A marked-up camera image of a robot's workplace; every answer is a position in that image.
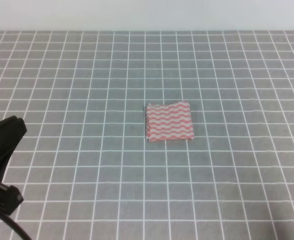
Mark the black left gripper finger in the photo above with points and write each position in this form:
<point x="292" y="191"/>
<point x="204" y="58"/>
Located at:
<point x="12" y="130"/>
<point x="10" y="199"/>

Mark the pink wavy striped towel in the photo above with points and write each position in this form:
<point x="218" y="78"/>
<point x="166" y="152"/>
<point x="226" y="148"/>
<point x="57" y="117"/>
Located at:
<point x="166" y="122"/>

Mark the grey checked tablecloth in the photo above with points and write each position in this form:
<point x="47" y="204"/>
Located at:
<point x="85" y="167"/>

